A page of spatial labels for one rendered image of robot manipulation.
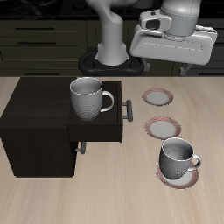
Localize grey porcelain mug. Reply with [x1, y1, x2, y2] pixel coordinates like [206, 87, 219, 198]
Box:
[69, 76, 115, 123]
[158, 136, 203, 180]

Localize dark wooden cabinet drawer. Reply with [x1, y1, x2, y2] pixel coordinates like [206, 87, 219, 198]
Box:
[67, 80, 134, 144]

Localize dark kitchen cupboards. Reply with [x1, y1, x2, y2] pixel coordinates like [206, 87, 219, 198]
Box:
[0, 0, 224, 78]

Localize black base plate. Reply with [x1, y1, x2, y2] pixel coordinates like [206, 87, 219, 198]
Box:
[77, 47, 145, 74]

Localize dark wooden cabinet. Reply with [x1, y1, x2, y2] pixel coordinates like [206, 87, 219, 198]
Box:
[0, 76, 88, 179]

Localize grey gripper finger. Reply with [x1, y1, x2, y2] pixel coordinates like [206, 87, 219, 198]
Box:
[178, 64, 194, 77]
[142, 59, 152, 73]

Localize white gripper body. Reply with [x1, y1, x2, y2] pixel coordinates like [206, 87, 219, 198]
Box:
[129, 24, 219, 66]

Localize white plate with red rim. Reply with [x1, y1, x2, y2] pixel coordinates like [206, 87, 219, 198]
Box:
[143, 115, 183, 140]
[141, 87, 175, 107]
[155, 163, 200, 190]

